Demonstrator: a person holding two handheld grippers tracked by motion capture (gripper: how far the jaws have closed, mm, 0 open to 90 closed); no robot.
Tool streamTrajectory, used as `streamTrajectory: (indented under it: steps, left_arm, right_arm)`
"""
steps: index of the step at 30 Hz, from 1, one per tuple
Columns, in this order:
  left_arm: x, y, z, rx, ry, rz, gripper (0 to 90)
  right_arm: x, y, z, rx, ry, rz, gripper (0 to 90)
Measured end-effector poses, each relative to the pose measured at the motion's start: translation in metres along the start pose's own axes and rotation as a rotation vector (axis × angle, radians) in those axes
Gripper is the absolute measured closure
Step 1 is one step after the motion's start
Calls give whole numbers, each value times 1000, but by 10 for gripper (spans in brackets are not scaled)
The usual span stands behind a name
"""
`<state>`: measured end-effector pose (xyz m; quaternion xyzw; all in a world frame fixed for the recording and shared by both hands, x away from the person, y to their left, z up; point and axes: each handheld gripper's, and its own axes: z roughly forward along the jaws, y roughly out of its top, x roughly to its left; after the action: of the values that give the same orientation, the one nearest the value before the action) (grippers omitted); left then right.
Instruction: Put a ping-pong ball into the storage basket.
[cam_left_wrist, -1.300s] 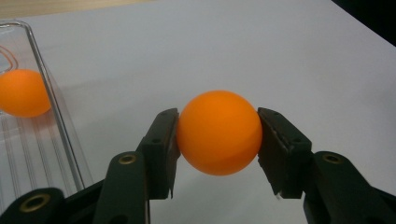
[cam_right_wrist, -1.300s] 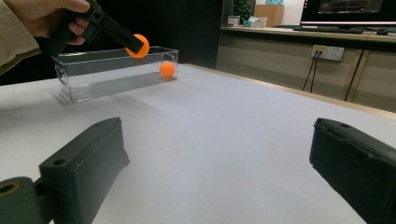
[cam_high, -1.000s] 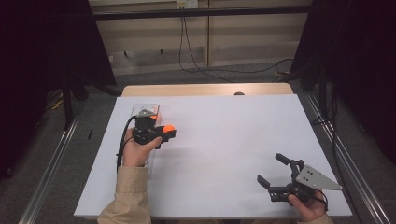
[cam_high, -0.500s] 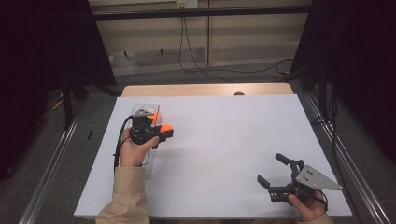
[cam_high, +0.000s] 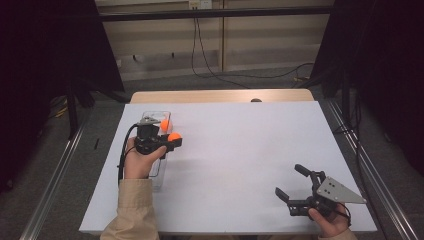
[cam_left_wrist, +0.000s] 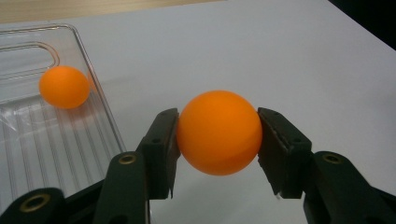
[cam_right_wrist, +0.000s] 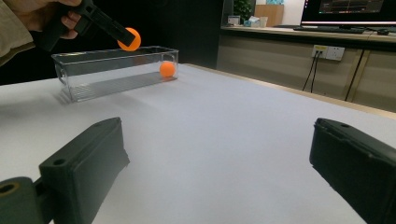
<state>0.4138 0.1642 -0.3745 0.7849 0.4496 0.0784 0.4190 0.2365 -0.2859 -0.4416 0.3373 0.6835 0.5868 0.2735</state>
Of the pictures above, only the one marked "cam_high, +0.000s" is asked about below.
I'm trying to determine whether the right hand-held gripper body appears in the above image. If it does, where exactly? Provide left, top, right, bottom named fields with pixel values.
left=287, top=171, right=368, bottom=217

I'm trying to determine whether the black curtain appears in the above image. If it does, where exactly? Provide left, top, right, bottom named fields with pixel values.
left=0, top=0, right=126, bottom=194
left=309, top=0, right=424, bottom=178

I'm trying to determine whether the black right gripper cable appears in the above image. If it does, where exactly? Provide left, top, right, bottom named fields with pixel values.
left=339, top=202, right=353, bottom=228

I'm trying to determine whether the white wall socket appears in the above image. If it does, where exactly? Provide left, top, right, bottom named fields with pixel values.
left=188, top=0, right=213, bottom=10

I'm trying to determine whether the black wall cable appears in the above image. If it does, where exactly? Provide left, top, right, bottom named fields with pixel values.
left=196, top=18, right=315, bottom=80
left=191, top=18, right=251, bottom=90

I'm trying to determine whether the white table board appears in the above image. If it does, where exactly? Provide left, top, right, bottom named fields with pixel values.
left=79, top=101, right=378, bottom=234

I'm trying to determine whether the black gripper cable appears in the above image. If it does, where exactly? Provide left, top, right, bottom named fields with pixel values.
left=339, top=202, right=353, bottom=228
left=117, top=123, right=139, bottom=186

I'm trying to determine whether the wooden table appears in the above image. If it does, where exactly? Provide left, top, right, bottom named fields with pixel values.
left=129, top=88, right=315, bottom=104

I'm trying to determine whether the aluminium floor rail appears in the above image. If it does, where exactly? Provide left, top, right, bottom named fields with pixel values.
left=324, top=99, right=418, bottom=240
left=19, top=109, right=94, bottom=240

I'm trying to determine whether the black horizontal bar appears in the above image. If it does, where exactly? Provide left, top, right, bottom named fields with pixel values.
left=99, top=5, right=334, bottom=23

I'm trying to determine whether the clear plastic tray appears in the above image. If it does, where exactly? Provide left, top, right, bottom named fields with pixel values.
left=141, top=110, right=173, bottom=193

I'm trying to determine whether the person's left hand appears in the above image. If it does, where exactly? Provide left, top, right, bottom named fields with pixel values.
left=123, top=137, right=168, bottom=181

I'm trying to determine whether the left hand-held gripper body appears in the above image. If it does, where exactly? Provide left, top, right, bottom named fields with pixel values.
left=134, top=116, right=169, bottom=156

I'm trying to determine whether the person's right hand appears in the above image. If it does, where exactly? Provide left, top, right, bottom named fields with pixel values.
left=308, top=203, right=351, bottom=238

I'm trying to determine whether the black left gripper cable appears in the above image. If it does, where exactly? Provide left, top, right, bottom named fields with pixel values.
left=117, top=123, right=139, bottom=186

